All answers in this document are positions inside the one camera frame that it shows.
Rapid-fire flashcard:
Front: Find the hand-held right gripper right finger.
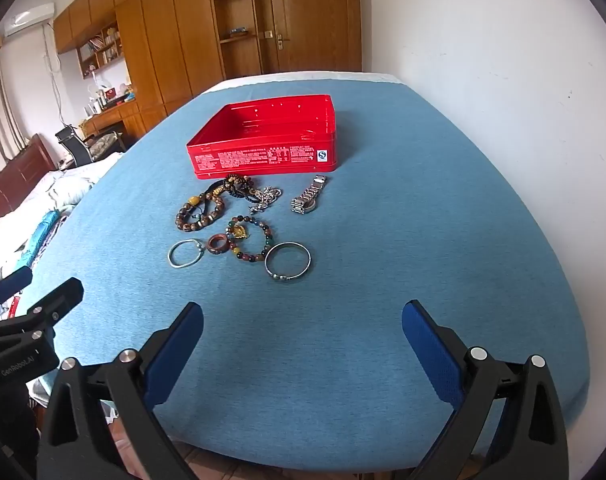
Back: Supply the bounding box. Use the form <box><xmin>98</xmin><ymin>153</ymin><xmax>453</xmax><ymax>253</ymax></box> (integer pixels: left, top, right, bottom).
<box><xmin>401</xmin><ymin>300</ymin><xmax>570</xmax><ymax>480</ymax></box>

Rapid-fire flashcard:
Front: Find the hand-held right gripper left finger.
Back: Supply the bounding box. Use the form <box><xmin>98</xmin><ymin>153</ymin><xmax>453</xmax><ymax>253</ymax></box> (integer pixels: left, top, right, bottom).
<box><xmin>37</xmin><ymin>302</ymin><xmax>205</xmax><ymax>480</ymax></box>

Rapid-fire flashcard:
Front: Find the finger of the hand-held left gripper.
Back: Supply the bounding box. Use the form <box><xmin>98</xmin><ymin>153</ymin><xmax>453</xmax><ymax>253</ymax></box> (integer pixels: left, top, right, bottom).
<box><xmin>0</xmin><ymin>277</ymin><xmax>84</xmax><ymax>343</ymax></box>
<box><xmin>0</xmin><ymin>266</ymin><xmax>34</xmax><ymax>321</ymax></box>

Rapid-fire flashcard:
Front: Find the small silver bangle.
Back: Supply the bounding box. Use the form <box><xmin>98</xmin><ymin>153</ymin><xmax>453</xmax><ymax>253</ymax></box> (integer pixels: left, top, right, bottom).
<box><xmin>168</xmin><ymin>239</ymin><xmax>205</xmax><ymax>268</ymax></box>

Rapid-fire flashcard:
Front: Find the large silver bangle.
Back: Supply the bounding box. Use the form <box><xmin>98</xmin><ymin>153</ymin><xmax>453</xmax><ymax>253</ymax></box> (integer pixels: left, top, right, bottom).
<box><xmin>264</xmin><ymin>242</ymin><xmax>312</xmax><ymax>281</ymax></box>

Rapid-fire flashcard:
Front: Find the brown bead bracelet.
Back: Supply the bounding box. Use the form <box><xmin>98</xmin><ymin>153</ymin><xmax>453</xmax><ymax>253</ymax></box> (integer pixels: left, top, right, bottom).
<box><xmin>175</xmin><ymin>191</ymin><xmax>228</xmax><ymax>233</ymax></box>

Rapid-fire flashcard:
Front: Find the multicolour bead bracelet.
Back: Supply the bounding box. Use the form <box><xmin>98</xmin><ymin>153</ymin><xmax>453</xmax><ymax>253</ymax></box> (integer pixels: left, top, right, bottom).
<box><xmin>226</xmin><ymin>215</ymin><xmax>275</xmax><ymax>264</ymax></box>

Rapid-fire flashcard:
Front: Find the silver chain necklace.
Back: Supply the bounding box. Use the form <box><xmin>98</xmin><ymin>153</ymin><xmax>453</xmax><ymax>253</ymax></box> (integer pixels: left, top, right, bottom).
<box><xmin>248</xmin><ymin>185</ymin><xmax>284</xmax><ymax>216</ymax></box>

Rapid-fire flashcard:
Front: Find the black bead necklace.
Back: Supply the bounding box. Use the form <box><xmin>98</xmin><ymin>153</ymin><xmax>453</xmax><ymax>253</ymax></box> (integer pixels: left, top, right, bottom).
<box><xmin>210</xmin><ymin>173</ymin><xmax>261</xmax><ymax>204</ymax></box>

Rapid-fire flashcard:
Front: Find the red tin box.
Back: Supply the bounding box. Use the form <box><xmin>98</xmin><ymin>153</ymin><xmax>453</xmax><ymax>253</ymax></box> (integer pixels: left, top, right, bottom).
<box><xmin>185</xmin><ymin>94</ymin><xmax>336</xmax><ymax>181</ymax></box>

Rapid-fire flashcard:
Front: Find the teal cloth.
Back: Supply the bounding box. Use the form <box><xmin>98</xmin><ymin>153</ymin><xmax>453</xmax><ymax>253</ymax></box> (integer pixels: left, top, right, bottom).
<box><xmin>22</xmin><ymin>209</ymin><xmax>62</xmax><ymax>267</ymax></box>

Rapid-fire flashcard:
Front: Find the dark wooden headboard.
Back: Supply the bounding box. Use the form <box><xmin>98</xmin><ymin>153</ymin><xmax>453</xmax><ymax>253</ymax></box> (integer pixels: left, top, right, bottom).
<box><xmin>0</xmin><ymin>135</ymin><xmax>58</xmax><ymax>231</ymax></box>

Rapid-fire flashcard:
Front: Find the blue table cloth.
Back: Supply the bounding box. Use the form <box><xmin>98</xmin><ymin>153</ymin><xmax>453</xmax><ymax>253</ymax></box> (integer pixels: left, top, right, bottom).
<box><xmin>25</xmin><ymin>76</ymin><xmax>591</xmax><ymax>466</ymax></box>

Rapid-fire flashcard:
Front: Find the white bedding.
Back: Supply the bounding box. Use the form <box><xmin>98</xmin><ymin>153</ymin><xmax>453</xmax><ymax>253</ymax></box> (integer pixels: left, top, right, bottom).
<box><xmin>0</xmin><ymin>152</ymin><xmax>124</xmax><ymax>311</ymax></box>

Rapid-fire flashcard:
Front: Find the black office chair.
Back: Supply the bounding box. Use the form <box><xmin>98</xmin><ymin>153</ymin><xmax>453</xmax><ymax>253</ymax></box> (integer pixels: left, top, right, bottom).
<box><xmin>55</xmin><ymin>125</ymin><xmax>96</xmax><ymax>167</ymax></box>

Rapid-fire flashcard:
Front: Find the patterned chair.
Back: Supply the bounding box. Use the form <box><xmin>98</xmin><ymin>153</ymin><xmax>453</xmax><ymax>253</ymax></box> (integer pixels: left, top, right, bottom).
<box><xmin>85</xmin><ymin>131</ymin><xmax>120</xmax><ymax>157</ymax></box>

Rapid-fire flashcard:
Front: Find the wooden desk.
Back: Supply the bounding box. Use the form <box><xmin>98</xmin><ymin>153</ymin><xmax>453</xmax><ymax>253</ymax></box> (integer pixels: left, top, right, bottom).
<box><xmin>78</xmin><ymin>97</ymin><xmax>144</xmax><ymax>153</ymax></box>

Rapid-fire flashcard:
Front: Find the desk clutter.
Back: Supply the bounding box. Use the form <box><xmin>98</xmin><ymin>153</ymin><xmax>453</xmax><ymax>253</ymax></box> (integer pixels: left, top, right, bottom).
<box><xmin>82</xmin><ymin>80</ymin><xmax>136</xmax><ymax>117</ymax></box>

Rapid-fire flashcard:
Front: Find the row of books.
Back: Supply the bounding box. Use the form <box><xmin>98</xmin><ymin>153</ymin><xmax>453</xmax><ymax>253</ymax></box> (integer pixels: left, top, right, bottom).
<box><xmin>79</xmin><ymin>25</ymin><xmax>122</xmax><ymax>73</ymax></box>

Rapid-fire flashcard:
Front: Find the white air conditioner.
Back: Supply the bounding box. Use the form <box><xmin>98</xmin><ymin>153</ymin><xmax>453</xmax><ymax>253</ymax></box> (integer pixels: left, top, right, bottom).
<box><xmin>3</xmin><ymin>2</ymin><xmax>56</xmax><ymax>37</ymax></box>

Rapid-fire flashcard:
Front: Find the wooden wardrobe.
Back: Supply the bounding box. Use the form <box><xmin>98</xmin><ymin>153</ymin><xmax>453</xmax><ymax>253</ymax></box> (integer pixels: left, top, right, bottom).
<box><xmin>53</xmin><ymin>0</ymin><xmax>224</xmax><ymax>136</ymax></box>

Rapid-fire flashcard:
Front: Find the wooden open shelf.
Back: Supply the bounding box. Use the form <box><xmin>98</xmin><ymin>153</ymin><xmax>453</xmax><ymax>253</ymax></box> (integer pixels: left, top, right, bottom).
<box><xmin>208</xmin><ymin>0</ymin><xmax>264</xmax><ymax>81</ymax></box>

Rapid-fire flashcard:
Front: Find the white sheet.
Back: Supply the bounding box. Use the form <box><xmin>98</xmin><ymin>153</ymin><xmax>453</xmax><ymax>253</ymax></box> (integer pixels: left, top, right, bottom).
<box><xmin>205</xmin><ymin>70</ymin><xmax>404</xmax><ymax>92</ymax></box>

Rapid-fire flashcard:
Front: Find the wooden door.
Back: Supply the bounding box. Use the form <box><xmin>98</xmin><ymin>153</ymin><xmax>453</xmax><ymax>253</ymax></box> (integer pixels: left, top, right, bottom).
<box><xmin>255</xmin><ymin>0</ymin><xmax>363</xmax><ymax>75</ymax></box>

